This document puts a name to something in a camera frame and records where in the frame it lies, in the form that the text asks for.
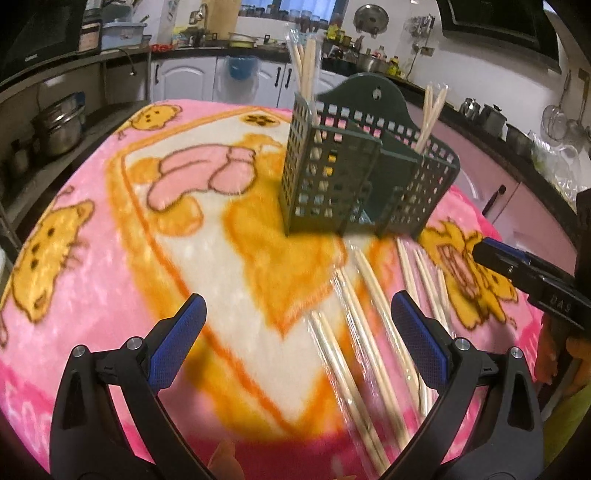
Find black microwave oven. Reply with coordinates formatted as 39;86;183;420
0;0;84;79

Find white base cabinets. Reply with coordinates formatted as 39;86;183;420
150;55;352;109

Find stack of steel pots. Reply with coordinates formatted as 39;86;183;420
30;91;88;158

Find clear plastic bag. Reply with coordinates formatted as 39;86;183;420
529;131;580;185

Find steel stock pot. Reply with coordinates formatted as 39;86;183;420
358;53;389;75

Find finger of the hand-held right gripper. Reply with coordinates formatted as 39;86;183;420
575;187;591;280
471;237;591;326

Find steel pot with lid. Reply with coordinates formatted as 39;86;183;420
478;104;508;137

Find open steel pot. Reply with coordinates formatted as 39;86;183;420
505;122;532;155

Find green plastic utensil holder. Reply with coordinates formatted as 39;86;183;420
279;74;461;241

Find row of spice jars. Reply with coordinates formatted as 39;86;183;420
239;4;324;21

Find pink printed blanket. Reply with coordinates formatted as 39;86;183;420
0;98;548;480

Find small steel pot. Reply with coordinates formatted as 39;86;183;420
9;138;31;176

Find hanging kitchen tools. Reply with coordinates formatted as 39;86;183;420
406;14;437;40

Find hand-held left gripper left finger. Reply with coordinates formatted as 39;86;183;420
48;293;218;480

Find blue hanging bin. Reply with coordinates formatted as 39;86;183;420
226;55;257;80

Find steel pot lid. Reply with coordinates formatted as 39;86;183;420
353;4;389;35

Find person's left hand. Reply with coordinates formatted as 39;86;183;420
208;438;245;480

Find blue plastic box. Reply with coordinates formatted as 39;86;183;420
100;21;148;51

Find black range hood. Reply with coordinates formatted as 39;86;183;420
436;0;563;75

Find steel slotted ladle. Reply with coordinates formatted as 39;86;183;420
566;69;586;145

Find person's right hand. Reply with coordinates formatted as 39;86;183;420
536;318;591;384

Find pink base cabinets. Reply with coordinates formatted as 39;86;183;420
402;83;578;259

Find group of wooden chopsticks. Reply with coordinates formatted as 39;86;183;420
287;28;455;474

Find wire skimmer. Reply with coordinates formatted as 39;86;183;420
541;71;571;139

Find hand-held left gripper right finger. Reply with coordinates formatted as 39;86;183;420
383;291;546;480

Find metal kitchen rack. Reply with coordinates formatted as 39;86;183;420
0;46;153;241

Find black power cable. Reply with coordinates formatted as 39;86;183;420
117;48;137;77

